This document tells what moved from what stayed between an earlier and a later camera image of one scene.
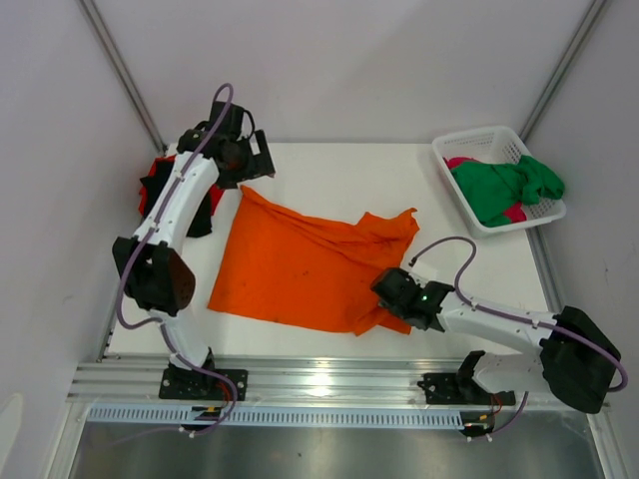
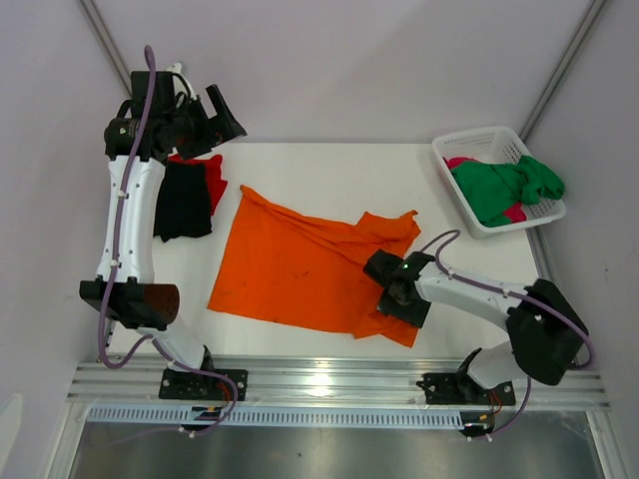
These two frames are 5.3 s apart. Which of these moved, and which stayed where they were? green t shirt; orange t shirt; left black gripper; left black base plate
Moved: left black gripper
Stayed: left black base plate; green t shirt; orange t shirt
